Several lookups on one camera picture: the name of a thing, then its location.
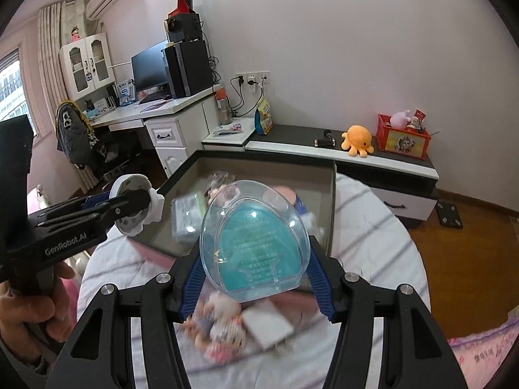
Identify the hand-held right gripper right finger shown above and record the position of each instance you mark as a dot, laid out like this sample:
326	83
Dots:
320	287

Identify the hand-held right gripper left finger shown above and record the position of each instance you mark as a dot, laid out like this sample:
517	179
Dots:
189	287

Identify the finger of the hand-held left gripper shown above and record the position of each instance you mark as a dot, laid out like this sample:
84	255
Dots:
99	202
129	210

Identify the clear plastic packet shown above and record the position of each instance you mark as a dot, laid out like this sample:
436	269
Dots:
186	221

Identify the white rabbit figurine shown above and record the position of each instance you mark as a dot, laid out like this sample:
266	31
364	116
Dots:
313	223

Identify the teal clear egg-shaped case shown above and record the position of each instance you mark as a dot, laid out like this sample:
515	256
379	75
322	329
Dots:
255	247

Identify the pink figurine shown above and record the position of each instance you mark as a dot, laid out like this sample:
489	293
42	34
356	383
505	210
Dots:
219	196

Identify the clear glass cup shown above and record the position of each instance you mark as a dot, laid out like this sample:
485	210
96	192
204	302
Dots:
221	178

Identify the jar with rose gold lid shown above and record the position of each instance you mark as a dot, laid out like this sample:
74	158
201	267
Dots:
284	192

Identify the pink black storage box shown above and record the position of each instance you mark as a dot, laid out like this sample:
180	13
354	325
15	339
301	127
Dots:
259	166

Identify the person's left forearm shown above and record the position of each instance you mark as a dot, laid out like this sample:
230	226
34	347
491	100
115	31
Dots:
20	358

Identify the person's left hand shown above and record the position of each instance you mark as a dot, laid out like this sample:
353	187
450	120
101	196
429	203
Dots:
24	312

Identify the small pink dolls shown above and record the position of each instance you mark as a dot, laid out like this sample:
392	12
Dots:
217	324

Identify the round table with striped quilt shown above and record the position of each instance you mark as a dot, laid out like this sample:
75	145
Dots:
365	243

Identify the small white card box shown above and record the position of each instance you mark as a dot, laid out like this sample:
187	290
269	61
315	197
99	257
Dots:
267	326

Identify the grey black jacket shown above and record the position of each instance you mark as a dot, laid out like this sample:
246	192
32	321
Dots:
73	133

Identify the white desk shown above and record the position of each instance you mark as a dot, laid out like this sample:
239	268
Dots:
174	127

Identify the pink booklet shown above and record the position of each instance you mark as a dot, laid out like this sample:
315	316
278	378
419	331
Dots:
154	106

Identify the white bedside cabinet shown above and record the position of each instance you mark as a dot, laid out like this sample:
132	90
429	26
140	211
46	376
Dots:
211	137

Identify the window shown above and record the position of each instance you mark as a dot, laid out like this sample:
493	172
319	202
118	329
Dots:
12	85

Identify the blue white box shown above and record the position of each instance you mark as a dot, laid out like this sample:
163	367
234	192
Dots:
125	93

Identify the black keyboard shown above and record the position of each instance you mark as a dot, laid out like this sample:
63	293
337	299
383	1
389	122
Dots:
152	97

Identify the pink hair accessories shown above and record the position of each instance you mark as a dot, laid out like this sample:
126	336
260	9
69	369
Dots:
235	126

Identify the bottle with orange cap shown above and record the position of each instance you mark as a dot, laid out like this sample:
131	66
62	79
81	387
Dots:
224	109

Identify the white glass-door cabinet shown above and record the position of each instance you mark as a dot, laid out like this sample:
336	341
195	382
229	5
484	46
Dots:
85	65

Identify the black computer monitor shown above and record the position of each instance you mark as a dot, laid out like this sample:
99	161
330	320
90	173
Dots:
150	67

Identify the black bathroom scale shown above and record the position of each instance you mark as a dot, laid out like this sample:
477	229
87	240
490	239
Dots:
449	214

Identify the cream pleated curtain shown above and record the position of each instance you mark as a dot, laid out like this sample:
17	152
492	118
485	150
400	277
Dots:
50	48

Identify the low dark-topped cabinet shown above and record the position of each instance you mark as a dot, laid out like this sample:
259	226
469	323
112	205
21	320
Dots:
300	137

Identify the orange octopus plush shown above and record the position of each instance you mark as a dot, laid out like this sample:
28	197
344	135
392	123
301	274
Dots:
357	137

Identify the black computer tower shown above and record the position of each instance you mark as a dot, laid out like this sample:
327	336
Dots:
190	69

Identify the blue yellow snack bag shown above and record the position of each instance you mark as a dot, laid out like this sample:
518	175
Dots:
263	119

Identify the red toy crate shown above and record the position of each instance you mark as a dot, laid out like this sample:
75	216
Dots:
401	142

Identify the small pink doll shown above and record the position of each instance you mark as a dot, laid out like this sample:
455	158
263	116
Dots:
75	34

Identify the pink printed bedding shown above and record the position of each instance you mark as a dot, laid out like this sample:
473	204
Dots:
482	344

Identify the white plug charger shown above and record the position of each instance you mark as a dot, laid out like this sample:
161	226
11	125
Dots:
252	83

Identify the pink plush toy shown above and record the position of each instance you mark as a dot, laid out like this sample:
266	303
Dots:
399	118

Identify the small red packet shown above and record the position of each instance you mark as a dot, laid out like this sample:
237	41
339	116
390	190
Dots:
417	117

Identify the red paper decoration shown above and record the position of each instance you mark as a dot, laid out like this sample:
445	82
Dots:
182	4

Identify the white wall socket row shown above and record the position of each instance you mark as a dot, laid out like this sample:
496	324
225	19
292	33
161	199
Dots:
263	76

